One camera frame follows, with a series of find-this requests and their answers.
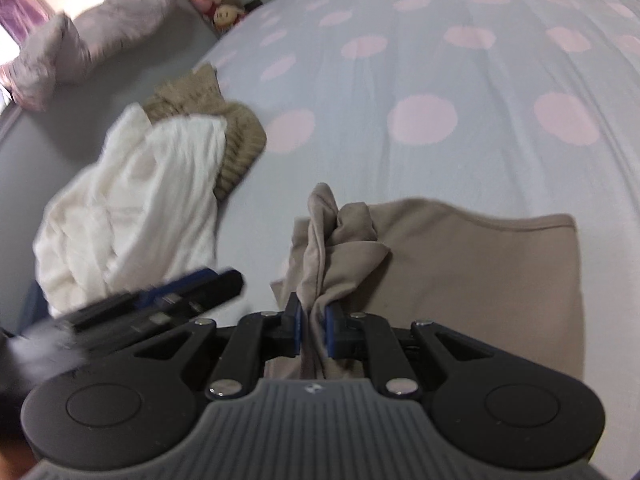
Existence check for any brown striped knit sweater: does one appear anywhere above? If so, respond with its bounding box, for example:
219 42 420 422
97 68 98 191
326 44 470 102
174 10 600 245
142 64 267 202

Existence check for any polka dot bed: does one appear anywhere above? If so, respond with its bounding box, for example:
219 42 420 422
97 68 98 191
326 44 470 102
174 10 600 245
15 0 640 386

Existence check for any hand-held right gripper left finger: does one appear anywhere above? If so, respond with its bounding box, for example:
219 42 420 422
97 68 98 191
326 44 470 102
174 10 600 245
107 292 305 400

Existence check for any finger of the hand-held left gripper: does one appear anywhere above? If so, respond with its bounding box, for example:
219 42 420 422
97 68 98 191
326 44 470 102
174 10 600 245
137 267 246 318

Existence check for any taupe long-sleeve shirt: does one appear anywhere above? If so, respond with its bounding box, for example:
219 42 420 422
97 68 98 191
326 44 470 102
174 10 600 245
262 182 586 381

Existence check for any white crinkled garment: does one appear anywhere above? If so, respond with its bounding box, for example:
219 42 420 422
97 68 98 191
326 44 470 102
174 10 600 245
32 104 228 313

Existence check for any pink curtain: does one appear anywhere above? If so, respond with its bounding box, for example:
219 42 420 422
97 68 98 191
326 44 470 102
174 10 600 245
0 0 57 61

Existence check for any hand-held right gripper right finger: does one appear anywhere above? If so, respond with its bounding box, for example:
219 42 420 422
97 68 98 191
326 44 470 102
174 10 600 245
324 305 526 400

